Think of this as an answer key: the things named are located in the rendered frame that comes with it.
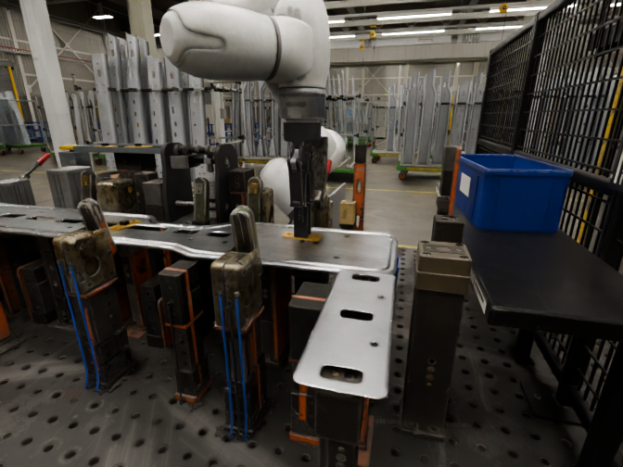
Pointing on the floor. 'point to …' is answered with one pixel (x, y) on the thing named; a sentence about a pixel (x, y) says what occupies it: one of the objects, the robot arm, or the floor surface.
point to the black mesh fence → (574, 410)
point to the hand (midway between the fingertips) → (302, 220)
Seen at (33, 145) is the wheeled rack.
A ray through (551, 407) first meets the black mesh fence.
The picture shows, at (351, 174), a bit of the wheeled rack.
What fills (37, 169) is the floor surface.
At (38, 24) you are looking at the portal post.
